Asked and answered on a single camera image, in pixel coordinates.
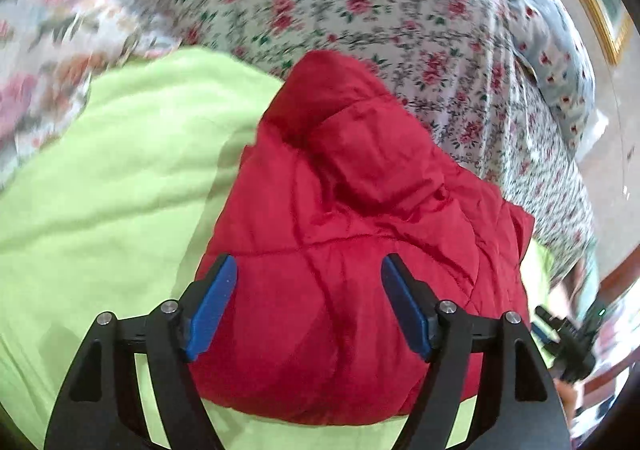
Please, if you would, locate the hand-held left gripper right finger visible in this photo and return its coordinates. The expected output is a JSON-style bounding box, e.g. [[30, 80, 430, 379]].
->
[[381, 254, 571, 450]]

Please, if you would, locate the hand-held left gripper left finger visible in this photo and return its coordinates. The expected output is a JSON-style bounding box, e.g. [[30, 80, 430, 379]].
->
[[45, 254, 238, 450]]

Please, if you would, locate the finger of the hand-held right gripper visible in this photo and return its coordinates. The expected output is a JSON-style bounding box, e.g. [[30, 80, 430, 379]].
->
[[533, 306, 569, 349]]

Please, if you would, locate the red quilted jacket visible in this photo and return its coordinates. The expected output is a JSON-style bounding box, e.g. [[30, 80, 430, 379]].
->
[[190, 50, 536, 427]]

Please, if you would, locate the brown wooden furniture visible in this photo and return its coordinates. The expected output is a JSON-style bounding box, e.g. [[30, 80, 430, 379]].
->
[[582, 267, 640, 411]]

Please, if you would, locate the light green blanket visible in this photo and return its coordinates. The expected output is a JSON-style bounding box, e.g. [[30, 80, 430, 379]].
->
[[0, 47, 556, 450]]

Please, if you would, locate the blue floral pillow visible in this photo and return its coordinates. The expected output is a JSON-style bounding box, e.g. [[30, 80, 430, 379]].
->
[[487, 0, 599, 155]]

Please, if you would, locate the pastel floral cloth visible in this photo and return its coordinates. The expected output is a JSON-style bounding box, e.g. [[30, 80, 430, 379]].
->
[[0, 0, 176, 191]]

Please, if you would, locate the rose print white quilt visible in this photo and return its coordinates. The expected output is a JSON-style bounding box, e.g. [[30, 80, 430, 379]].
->
[[85, 0, 601, 283]]

